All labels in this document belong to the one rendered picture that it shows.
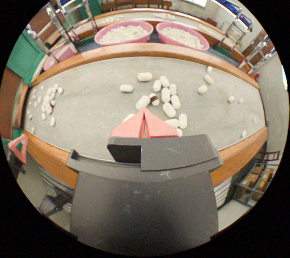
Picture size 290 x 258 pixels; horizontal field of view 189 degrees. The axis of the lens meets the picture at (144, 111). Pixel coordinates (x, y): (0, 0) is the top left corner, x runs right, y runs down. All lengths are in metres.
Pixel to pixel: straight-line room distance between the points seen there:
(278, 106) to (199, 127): 4.31
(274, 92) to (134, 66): 4.46
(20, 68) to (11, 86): 0.14
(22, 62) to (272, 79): 5.26
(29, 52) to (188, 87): 1.04
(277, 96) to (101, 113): 4.55
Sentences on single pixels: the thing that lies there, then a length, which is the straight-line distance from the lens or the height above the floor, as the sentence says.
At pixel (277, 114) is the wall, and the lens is 4.48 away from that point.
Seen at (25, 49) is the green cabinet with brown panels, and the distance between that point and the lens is 0.95.
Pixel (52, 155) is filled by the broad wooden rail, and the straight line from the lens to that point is 0.35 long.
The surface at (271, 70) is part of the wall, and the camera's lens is 4.55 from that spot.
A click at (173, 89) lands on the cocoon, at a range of 0.22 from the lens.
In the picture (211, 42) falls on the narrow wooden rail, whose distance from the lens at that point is 0.77.
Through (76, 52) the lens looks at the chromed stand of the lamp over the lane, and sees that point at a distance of 0.43.
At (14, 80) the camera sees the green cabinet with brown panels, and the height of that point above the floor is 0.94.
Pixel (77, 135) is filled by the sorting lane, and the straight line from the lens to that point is 0.27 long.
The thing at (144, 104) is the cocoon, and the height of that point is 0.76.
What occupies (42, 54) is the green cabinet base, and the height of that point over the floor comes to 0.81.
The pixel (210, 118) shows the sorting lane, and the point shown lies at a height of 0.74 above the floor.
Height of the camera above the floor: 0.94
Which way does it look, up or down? 77 degrees down
